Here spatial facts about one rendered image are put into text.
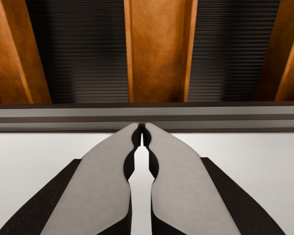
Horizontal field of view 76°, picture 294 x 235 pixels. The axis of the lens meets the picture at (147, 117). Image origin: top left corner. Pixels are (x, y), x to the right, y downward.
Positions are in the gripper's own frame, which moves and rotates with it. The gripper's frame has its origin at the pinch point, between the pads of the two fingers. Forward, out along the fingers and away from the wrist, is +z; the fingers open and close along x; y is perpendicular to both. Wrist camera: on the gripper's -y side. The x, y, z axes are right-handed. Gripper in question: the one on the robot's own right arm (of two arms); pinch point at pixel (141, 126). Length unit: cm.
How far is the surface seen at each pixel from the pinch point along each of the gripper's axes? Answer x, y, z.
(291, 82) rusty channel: 23.2, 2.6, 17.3
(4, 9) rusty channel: -14.9, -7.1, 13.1
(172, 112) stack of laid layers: 2.5, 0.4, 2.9
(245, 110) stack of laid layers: 8.4, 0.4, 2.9
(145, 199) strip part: 0.2, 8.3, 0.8
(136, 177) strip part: -0.5, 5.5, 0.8
